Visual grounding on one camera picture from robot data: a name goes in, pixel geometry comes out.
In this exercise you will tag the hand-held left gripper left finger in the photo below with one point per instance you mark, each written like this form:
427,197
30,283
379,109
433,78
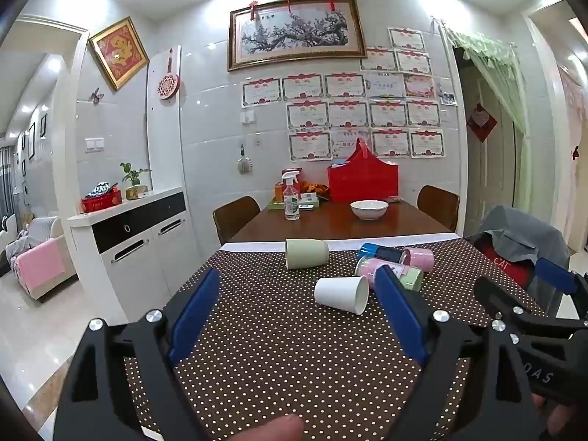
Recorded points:
195,319

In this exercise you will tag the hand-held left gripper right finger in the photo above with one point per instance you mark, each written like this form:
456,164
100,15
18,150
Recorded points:
402,319

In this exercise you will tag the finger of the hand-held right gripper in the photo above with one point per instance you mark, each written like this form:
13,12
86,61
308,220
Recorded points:
494,296
555,275

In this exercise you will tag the white paper cup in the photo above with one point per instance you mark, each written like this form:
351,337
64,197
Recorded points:
340,294

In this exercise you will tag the small green cup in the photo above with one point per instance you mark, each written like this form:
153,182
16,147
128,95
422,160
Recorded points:
411,278

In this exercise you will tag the pink labelled cup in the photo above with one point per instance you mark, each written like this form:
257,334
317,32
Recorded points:
370,270

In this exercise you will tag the pale green cup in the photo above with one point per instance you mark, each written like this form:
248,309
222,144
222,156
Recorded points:
307,252

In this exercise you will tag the person's right hand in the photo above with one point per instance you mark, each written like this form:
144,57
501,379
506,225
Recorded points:
567,425

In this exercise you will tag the person's left hand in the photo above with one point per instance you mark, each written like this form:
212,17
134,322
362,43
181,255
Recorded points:
275,429

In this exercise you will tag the red garment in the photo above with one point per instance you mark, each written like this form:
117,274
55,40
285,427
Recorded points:
500,259

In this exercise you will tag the chair with grey jacket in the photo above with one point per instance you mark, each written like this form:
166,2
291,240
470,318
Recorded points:
519,225

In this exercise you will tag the white sideboard cabinet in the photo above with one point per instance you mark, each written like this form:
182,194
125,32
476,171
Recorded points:
138,275

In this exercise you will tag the brown polka dot tablecloth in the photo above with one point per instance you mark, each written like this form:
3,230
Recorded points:
285,358

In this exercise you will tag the brown wooden chair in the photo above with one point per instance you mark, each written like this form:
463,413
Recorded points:
236,218
438,204

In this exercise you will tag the white bowl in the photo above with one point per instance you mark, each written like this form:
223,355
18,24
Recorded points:
369,209

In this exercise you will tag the white door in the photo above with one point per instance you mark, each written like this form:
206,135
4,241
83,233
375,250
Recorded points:
491,179

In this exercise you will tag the wooden dining table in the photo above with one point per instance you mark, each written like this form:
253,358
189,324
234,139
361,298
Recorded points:
330,226

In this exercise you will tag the red gift bag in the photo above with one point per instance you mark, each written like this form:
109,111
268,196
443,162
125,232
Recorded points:
363,179

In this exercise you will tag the green flat box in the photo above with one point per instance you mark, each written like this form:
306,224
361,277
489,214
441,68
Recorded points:
287,205

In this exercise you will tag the red tin box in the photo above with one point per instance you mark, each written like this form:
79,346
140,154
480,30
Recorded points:
102,202

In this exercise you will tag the potted green plant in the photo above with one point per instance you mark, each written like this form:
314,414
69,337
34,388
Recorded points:
134,179

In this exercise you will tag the clear spray bottle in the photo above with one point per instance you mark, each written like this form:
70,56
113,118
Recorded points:
291,200

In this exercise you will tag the orange box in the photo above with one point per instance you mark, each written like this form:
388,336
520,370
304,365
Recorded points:
279,189

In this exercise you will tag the orange snack packets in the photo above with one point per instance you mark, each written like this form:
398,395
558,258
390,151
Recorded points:
314,188

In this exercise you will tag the patterned bundle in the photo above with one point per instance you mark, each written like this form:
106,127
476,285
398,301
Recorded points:
102,189

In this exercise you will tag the pink blanket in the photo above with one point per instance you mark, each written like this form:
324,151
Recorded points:
39,259

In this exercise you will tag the red diamond door decoration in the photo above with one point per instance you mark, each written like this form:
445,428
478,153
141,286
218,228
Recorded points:
481,122

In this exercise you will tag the light sofa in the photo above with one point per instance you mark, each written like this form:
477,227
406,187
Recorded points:
32,239

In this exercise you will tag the green door curtain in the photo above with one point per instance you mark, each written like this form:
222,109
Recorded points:
487,64

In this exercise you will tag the round pink hanging ornament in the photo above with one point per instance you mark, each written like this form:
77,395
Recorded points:
167,85

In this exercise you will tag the red gold framed picture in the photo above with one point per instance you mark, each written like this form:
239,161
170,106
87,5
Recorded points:
118,53

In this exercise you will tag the framed blossom painting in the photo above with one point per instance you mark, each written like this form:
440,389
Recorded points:
296,32

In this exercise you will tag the red tassel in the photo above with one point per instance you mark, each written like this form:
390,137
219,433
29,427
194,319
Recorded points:
330,0
252,10
289,3

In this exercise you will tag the double wall switch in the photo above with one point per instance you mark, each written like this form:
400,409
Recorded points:
94,144

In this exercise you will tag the small wall photos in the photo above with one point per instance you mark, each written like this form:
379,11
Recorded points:
448,99

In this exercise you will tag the white wall switch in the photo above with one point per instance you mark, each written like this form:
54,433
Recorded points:
248,116

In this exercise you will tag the group of wall certificates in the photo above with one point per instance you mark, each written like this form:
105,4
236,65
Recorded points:
305,115

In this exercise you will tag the black picture frame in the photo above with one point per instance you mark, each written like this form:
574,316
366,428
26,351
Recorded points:
43,125
31,141

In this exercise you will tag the butterfly wall decoration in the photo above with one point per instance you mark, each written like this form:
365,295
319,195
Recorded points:
96,96

